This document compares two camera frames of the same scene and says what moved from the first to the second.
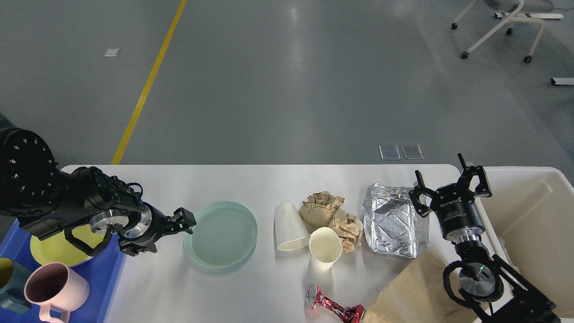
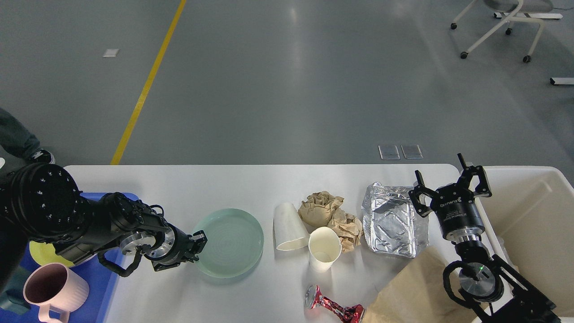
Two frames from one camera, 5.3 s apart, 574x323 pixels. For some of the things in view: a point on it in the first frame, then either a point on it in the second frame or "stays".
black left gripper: x=149 y=224 → x=171 y=246
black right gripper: x=458 y=215 stays
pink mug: x=55 y=285 stays
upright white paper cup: x=325 y=247 stays
